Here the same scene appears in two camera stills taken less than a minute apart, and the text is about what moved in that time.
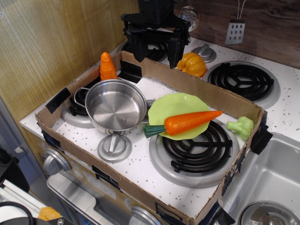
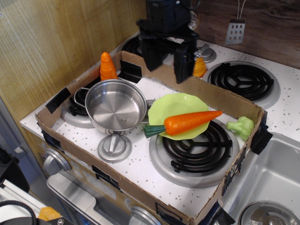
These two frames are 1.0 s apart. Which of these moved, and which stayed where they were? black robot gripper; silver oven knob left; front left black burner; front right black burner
Moved: black robot gripper
Stayed: front left black burner; silver oven knob left; front right black burner
